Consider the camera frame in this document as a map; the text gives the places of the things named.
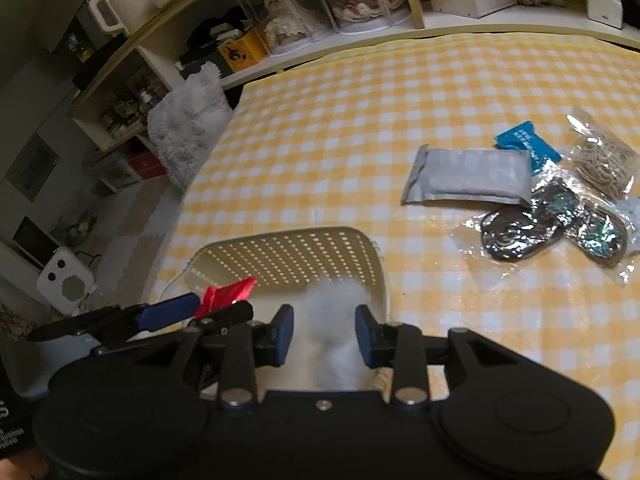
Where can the white cotton wad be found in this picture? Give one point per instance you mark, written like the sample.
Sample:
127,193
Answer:
325,320

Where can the cream electric kettle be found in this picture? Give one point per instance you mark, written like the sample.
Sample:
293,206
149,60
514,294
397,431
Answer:
130,10

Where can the white space heater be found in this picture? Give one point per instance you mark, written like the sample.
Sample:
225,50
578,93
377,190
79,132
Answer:
65,280

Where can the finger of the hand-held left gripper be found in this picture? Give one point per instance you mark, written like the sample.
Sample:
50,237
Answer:
230,314
170,307

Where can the dark glass bottle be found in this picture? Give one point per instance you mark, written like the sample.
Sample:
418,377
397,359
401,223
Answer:
80,47

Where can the cream perforated plastic basket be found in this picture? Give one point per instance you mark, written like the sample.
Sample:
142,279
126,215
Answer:
300,255

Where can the grey fluffy pillow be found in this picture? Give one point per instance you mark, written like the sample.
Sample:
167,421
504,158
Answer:
187,125

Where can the red box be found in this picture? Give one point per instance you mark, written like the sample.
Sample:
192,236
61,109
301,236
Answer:
147,165

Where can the black cloth item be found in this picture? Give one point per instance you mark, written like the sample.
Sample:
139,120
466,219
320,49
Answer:
210,32

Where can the grey wall panel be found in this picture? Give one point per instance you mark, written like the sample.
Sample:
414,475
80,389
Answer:
30,165

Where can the clear bag of rubber bands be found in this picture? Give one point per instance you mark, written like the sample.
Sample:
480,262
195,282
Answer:
600,165

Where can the red foil wrapper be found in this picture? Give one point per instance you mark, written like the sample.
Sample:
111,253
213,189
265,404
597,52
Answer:
227,294

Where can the grey foil packet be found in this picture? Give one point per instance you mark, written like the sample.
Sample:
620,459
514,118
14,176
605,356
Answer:
465,175

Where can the yellow printed box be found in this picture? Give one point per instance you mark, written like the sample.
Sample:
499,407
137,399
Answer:
240,52

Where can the yellow checkered blanket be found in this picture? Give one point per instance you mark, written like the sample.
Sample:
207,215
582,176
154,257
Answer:
375,110

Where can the white storage box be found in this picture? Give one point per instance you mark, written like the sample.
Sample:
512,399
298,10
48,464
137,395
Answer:
120,172

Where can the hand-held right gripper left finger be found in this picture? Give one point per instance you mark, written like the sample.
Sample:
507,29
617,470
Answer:
286,332

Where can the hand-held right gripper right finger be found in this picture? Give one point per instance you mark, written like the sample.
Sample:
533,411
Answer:
362,335

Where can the clear bag with dark item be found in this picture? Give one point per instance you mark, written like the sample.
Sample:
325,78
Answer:
595,232
510,240

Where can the blue snack packet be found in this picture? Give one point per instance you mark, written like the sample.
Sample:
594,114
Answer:
530,142

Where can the cream wooden shelf unit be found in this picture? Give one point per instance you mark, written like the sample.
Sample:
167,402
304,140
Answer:
475,22

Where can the small jars and ornaments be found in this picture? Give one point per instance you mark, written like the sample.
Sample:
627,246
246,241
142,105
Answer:
130,110

